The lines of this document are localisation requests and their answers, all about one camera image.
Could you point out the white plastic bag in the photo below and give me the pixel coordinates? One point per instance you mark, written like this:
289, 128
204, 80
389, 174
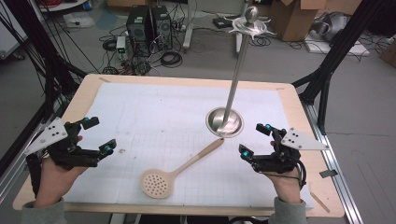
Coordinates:
79, 20

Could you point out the black tape piece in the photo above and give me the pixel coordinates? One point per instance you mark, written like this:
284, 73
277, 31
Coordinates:
328, 173

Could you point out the person's left hand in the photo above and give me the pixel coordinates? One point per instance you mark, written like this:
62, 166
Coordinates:
56, 183

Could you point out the white grid mat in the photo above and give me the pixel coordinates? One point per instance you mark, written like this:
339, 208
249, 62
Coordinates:
155, 109

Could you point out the person's right hand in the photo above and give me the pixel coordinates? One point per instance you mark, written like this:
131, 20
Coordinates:
286, 186

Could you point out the black computer tower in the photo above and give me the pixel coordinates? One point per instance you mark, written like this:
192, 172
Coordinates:
138, 31
162, 28

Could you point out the small silver box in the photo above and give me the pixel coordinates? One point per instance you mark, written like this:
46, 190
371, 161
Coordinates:
121, 46

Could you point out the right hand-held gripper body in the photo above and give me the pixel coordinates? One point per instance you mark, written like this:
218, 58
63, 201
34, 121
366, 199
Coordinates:
281, 161

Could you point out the metal utensil stand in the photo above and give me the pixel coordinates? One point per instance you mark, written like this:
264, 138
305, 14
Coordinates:
236, 77

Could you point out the white flat board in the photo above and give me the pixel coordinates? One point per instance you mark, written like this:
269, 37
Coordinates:
351, 49

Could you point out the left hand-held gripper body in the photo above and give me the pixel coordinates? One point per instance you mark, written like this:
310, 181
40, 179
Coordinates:
74, 155

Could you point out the grey plastic device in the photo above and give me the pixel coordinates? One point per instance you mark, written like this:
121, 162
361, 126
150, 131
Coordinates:
334, 26

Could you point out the beige slotted spoon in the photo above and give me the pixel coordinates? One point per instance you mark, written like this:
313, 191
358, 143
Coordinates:
157, 185

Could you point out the black frame stand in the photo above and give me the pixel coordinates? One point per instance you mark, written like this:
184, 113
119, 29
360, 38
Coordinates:
336, 49
46, 62

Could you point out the white stand leg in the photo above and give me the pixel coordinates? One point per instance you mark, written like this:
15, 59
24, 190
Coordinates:
188, 34

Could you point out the aluminium rail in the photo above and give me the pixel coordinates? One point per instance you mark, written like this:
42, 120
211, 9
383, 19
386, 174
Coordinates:
18, 168
336, 174

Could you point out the flat black box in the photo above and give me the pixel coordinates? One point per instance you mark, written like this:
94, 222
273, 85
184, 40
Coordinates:
221, 22

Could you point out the large cardboard box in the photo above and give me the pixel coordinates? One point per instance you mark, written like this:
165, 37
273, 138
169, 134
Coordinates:
292, 21

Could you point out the tan tape strip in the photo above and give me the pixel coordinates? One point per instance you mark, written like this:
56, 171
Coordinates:
320, 202

